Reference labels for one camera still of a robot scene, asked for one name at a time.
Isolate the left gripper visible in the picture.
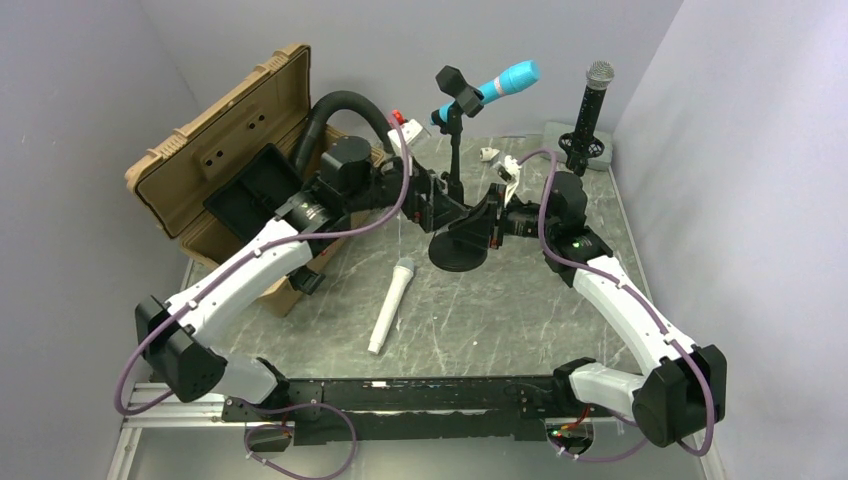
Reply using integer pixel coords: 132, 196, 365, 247
345, 146, 467, 232

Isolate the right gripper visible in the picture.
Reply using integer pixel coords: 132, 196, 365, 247
446, 183, 557, 250

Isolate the black round-base mic stand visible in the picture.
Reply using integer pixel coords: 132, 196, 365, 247
428, 65, 487, 273

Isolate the white microphone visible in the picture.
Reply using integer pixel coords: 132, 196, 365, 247
367, 258, 415, 355

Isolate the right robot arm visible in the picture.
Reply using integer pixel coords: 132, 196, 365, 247
442, 171, 727, 457

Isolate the white pipe elbow fitting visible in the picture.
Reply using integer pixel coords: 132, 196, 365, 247
479, 147, 500, 162

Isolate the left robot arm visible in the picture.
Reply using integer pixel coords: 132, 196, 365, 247
133, 136, 469, 420

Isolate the black tripod stand right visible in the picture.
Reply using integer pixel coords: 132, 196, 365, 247
558, 132, 605, 177

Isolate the cyan blue microphone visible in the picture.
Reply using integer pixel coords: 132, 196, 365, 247
430, 60, 540, 125

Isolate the black glitter microphone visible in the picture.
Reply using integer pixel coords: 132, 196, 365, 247
573, 60, 615, 140

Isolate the grey plastic case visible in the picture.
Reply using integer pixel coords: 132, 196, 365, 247
542, 121, 613, 171

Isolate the black tray insert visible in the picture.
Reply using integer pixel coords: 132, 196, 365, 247
203, 143, 304, 243

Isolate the tan plastic tool case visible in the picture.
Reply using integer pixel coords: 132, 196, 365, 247
125, 43, 388, 317

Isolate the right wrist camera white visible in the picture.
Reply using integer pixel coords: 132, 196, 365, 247
493, 155, 521, 204

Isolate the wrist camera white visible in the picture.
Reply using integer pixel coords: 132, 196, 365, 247
387, 109, 430, 156
493, 155, 521, 204

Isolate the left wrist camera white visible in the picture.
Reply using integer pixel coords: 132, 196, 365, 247
387, 109, 430, 156

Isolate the black corrugated hose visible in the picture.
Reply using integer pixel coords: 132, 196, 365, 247
292, 90, 403, 178

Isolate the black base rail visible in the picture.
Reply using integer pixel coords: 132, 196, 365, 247
221, 375, 608, 446

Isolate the aluminium frame rail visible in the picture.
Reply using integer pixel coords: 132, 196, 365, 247
105, 374, 730, 480

